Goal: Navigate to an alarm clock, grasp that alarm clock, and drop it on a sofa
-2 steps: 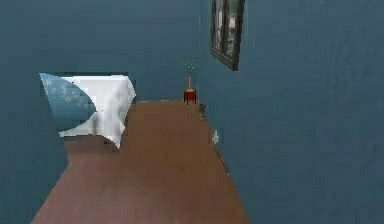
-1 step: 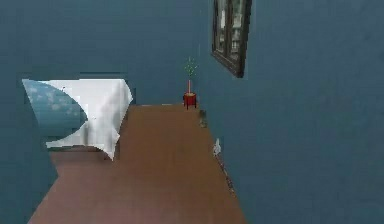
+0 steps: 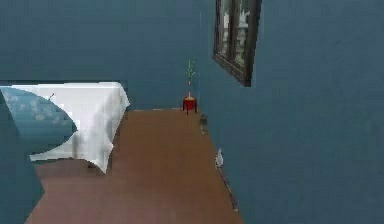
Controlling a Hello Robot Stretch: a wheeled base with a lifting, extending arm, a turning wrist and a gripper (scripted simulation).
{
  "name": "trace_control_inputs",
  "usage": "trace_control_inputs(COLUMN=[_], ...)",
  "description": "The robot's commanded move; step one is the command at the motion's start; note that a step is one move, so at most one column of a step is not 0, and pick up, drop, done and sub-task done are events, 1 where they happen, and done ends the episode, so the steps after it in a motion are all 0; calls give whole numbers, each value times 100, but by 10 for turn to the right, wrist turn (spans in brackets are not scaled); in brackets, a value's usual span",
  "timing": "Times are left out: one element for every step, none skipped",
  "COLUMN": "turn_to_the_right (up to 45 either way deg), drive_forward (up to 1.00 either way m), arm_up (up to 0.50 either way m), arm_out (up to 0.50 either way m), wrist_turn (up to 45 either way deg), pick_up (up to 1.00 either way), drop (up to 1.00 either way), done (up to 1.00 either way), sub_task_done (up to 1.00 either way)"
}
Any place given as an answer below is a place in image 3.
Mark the small grey object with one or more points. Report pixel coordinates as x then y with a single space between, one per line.
203 124

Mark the white bed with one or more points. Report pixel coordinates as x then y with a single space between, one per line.
96 110

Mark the house plant in red pot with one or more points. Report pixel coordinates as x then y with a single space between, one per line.
189 103

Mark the small white object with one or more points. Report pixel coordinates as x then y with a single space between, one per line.
219 158

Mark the dark framed window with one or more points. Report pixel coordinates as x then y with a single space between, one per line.
237 36

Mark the blue patterned pillow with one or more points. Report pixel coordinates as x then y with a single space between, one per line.
36 123

